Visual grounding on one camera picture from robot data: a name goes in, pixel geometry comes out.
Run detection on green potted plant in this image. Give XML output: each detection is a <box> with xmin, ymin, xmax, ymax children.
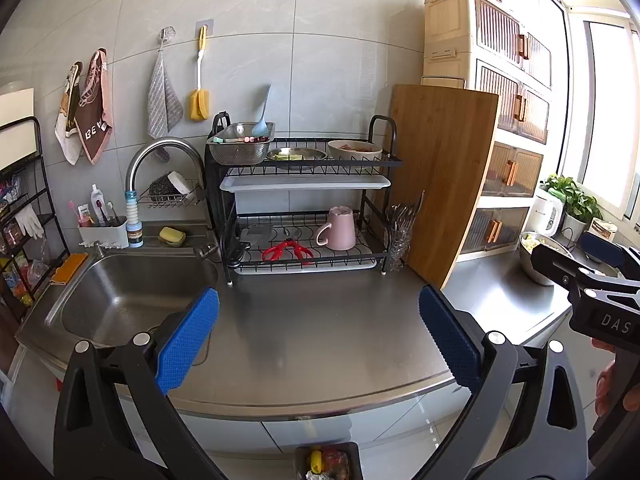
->
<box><xmin>545</xmin><ymin>174</ymin><xmax>604</xmax><ymax>244</ymax></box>

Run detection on wooden cutting board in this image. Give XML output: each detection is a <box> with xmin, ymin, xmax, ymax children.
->
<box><xmin>387</xmin><ymin>84</ymin><xmax>501</xmax><ymax>290</ymax></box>

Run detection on white brown hanging towel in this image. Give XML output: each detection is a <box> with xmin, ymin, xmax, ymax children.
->
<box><xmin>54</xmin><ymin>61</ymin><xmax>85</xmax><ymax>166</ymax></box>

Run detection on brown pink hanging towel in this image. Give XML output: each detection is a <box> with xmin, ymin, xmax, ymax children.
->
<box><xmin>80</xmin><ymin>49</ymin><xmax>114</xmax><ymax>166</ymax></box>

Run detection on wire sponge rack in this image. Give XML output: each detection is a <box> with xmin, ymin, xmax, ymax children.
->
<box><xmin>137</xmin><ymin>175</ymin><xmax>201</xmax><ymax>209</ymax></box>

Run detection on person's right hand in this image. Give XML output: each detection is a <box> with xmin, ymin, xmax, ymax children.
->
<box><xmin>591</xmin><ymin>338</ymin><xmax>625</xmax><ymax>417</ymax></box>

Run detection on grey cleaver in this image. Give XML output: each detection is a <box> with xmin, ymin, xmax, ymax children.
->
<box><xmin>227</xmin><ymin>225</ymin><xmax>275</xmax><ymax>267</ymax></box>

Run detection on white sponge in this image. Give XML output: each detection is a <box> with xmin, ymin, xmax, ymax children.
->
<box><xmin>167</xmin><ymin>171</ymin><xmax>194</xmax><ymax>196</ymax></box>

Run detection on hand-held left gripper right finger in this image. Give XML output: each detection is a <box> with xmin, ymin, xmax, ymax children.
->
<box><xmin>415</xmin><ymin>284</ymin><xmax>591</xmax><ymax>480</ymax></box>

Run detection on grey striped towel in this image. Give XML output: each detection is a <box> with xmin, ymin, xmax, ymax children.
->
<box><xmin>146</xmin><ymin>50</ymin><xmax>184</xmax><ymax>161</ymax></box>

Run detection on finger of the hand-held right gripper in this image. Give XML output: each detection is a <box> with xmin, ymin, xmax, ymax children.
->
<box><xmin>577</xmin><ymin>231</ymin><xmax>640</xmax><ymax>279</ymax></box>
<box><xmin>530</xmin><ymin>244</ymin><xmax>640</xmax><ymax>307</ymax></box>

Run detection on pink cup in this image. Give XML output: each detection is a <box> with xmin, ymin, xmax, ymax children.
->
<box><xmin>315</xmin><ymin>205</ymin><xmax>358</xmax><ymax>251</ymax></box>

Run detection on yellow soap in dish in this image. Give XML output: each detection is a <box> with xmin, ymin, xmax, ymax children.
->
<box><xmin>159</xmin><ymin>226</ymin><xmax>189</xmax><ymax>247</ymax></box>

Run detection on metal plate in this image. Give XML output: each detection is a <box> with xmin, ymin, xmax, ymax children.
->
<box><xmin>266</xmin><ymin>147</ymin><xmax>329</xmax><ymax>162</ymax></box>

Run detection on black wire dish rack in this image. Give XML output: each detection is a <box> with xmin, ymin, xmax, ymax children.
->
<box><xmin>205</xmin><ymin>112</ymin><xmax>406</xmax><ymax>283</ymax></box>

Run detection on black knife holder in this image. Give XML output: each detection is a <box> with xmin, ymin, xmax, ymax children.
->
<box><xmin>206</xmin><ymin>160</ymin><xmax>240</xmax><ymax>281</ymax></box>

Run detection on black wire shelf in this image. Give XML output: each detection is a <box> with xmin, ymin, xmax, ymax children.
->
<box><xmin>0</xmin><ymin>116</ymin><xmax>71</xmax><ymax>322</ymax></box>

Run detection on window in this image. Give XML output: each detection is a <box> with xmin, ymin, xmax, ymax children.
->
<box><xmin>565</xmin><ymin>5</ymin><xmax>640</xmax><ymax>222</ymax></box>

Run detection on white bowl with food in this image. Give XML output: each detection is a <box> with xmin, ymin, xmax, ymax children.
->
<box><xmin>327</xmin><ymin>140</ymin><xmax>383</xmax><ymax>160</ymax></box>

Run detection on white electric kettle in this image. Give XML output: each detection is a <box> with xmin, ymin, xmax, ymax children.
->
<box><xmin>532</xmin><ymin>189</ymin><xmax>565</xmax><ymax>239</ymax></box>

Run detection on beige storage cabinet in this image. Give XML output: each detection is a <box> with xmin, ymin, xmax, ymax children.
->
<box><xmin>421</xmin><ymin>0</ymin><xmax>553</xmax><ymax>263</ymax></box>

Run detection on black trash bin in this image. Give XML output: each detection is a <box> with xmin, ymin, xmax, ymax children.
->
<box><xmin>294</xmin><ymin>442</ymin><xmax>362</xmax><ymax>480</ymax></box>

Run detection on orange cleaning cloth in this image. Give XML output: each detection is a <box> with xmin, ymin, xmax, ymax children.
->
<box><xmin>50</xmin><ymin>253</ymin><xmax>89</xmax><ymax>285</ymax></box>

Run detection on white panel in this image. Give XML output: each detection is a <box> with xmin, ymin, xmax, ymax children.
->
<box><xmin>0</xmin><ymin>87</ymin><xmax>35</xmax><ymax>171</ymax></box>

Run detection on colourful snack packets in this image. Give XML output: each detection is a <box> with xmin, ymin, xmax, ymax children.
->
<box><xmin>0</xmin><ymin>172</ymin><xmax>40</xmax><ymax>307</ymax></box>

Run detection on metal bowl with food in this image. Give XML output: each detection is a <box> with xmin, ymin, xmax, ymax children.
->
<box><xmin>519</xmin><ymin>231</ymin><xmax>576</xmax><ymax>287</ymax></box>

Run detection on yellow bottle brush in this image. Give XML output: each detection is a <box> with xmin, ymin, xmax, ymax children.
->
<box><xmin>188</xmin><ymin>25</ymin><xmax>212</xmax><ymax>123</ymax></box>

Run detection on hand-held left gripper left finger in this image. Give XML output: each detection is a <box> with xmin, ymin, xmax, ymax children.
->
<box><xmin>52</xmin><ymin>287</ymin><xmax>228</xmax><ymax>480</ymax></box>

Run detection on stainless steel sink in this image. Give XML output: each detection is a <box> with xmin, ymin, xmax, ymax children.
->
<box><xmin>17</xmin><ymin>250</ymin><xmax>221</xmax><ymax>356</ymax></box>

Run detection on white glove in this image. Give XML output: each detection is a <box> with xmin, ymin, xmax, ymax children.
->
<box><xmin>14</xmin><ymin>203</ymin><xmax>46</xmax><ymax>240</ymax></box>

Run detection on blue rice spoon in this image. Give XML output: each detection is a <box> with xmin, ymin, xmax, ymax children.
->
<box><xmin>251</xmin><ymin>84</ymin><xmax>274</xmax><ymax>138</ymax></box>

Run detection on red scissors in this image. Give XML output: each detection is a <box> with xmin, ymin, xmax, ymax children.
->
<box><xmin>261</xmin><ymin>240</ymin><xmax>315</xmax><ymax>267</ymax></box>

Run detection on white drip tray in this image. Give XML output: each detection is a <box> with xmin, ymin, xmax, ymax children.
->
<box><xmin>234</xmin><ymin>257</ymin><xmax>386</xmax><ymax>275</ymax></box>
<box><xmin>220</xmin><ymin>175</ymin><xmax>392</xmax><ymax>194</ymax></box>

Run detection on bunch of metal cutlery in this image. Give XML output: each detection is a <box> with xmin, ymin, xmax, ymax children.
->
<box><xmin>384</xmin><ymin>191</ymin><xmax>426</xmax><ymax>241</ymax></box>

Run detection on white toothbrush holder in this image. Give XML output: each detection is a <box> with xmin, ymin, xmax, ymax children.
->
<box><xmin>77</xmin><ymin>222</ymin><xmax>130</xmax><ymax>250</ymax></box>

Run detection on glass cutlery holder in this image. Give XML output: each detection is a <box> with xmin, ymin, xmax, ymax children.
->
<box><xmin>386</xmin><ymin>227</ymin><xmax>412</xmax><ymax>272</ymax></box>

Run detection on metal colander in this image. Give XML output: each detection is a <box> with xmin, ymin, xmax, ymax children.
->
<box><xmin>207</xmin><ymin>121</ymin><xmax>277</xmax><ymax>166</ymax></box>

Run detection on white jar brown label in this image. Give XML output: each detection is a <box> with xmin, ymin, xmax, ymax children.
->
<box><xmin>587</xmin><ymin>217</ymin><xmax>619</xmax><ymax>244</ymax></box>

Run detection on red snack wrapper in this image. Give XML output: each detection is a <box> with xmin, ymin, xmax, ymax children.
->
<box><xmin>323</xmin><ymin>450</ymin><xmax>349</xmax><ymax>477</ymax></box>

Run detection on metal faucet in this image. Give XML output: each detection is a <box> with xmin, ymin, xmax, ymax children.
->
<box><xmin>125</xmin><ymin>137</ymin><xmax>207</xmax><ymax>249</ymax></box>

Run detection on steel scourer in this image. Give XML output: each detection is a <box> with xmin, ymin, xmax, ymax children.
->
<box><xmin>150</xmin><ymin>174</ymin><xmax>178</xmax><ymax>203</ymax></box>

